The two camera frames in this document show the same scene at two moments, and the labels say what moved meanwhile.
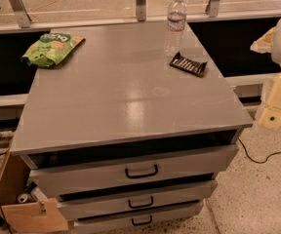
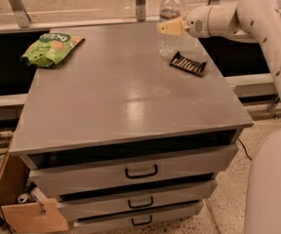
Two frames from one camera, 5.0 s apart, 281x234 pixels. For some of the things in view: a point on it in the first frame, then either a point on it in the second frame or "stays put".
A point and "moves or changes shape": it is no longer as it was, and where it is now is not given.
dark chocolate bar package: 187,64 stays put
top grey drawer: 131,172 stays put
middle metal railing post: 140,0 stays put
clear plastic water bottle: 176,28 moves or changes shape
